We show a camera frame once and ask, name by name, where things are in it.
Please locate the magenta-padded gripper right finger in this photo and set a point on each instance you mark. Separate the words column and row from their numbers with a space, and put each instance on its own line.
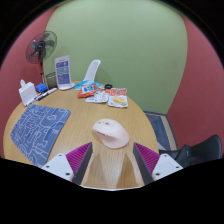
column 165, row 165

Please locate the blue whiteboard eraser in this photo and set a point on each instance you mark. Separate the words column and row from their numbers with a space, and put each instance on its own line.
column 41, row 88

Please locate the white marker pen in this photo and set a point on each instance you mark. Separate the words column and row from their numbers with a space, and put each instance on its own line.
column 32, row 100

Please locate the small black round object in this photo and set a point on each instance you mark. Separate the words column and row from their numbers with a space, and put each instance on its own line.
column 108, row 86

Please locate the black office chair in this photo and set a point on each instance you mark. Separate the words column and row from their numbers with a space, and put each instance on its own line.
column 200, row 150

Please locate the blue-grey patterned mouse pad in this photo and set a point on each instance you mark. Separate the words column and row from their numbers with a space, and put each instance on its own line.
column 38, row 131

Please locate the black standing fan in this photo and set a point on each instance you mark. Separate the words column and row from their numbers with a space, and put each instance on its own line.
column 41, row 46

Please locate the white marker with black cap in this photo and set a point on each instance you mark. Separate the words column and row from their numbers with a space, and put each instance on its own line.
column 46, row 94

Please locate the orange and white snack packet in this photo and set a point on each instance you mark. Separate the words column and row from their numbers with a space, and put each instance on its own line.
column 118, row 98

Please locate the white tissue box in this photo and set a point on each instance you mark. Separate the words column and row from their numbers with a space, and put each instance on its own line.
column 27, row 93

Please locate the pale pink computer mouse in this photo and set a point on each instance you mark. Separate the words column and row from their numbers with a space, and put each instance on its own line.
column 111, row 133

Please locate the white plastic chair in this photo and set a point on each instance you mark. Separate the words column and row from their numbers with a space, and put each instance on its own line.
column 91, row 70

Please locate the red snack packet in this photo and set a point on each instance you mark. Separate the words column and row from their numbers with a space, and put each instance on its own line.
column 86, row 91

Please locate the blue snack packet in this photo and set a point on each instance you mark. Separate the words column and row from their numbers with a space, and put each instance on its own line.
column 80, row 85

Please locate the dark mesh pen cup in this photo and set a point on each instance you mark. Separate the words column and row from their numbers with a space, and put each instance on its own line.
column 50, row 80

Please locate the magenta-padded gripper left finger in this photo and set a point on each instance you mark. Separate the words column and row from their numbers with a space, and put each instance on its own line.
column 61, row 165

